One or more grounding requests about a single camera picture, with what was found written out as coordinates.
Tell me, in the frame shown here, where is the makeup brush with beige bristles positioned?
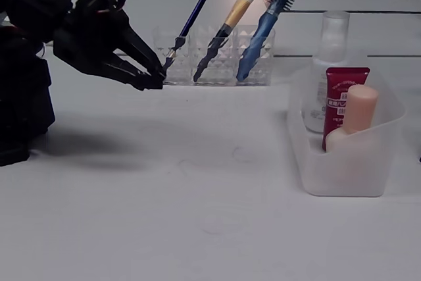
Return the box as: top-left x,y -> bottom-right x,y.
193,0 -> 260,82

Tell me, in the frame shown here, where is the dark cosmetic pencil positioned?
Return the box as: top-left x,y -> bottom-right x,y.
161,0 -> 207,78

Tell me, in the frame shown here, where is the blue round hairbrush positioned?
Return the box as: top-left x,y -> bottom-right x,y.
235,0 -> 313,82

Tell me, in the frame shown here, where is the pink bottle with pink cap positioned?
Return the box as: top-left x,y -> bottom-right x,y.
325,85 -> 378,153

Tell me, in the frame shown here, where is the red cream tube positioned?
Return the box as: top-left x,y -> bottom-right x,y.
321,66 -> 371,153

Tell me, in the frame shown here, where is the frosted plastic bin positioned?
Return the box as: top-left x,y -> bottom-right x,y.
288,50 -> 407,198

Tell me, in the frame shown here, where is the clear bottle with clear cap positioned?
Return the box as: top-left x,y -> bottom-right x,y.
301,11 -> 350,134

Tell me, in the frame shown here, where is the clear crystal-pattern organizer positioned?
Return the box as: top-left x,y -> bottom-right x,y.
153,24 -> 276,86

